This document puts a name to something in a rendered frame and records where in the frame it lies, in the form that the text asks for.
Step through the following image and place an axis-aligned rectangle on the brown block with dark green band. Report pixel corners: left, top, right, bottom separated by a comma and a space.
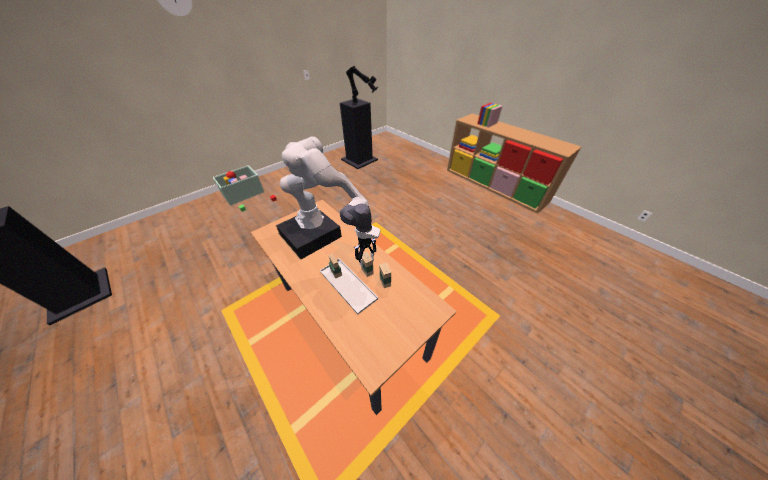
379, 262, 392, 288
361, 252, 374, 277
328, 254, 343, 279

